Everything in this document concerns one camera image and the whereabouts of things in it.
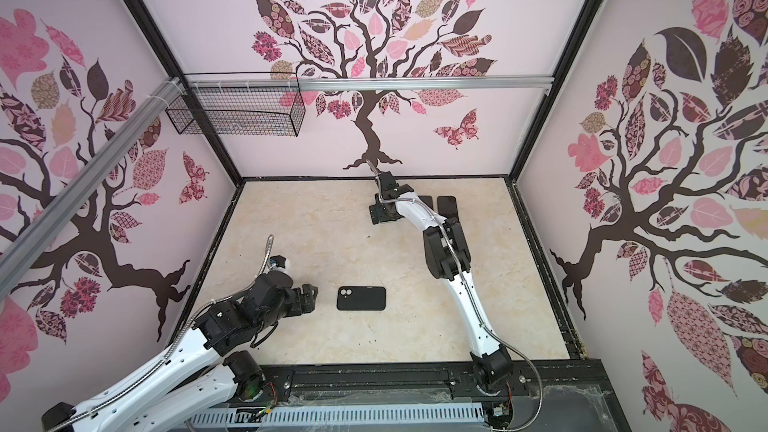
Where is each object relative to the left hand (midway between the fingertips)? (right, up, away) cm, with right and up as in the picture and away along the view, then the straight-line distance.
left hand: (303, 297), depth 78 cm
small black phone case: (+14, -4, +11) cm, 19 cm away
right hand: (+22, +23, +32) cm, 45 cm away
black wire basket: (-35, +64, +44) cm, 85 cm away
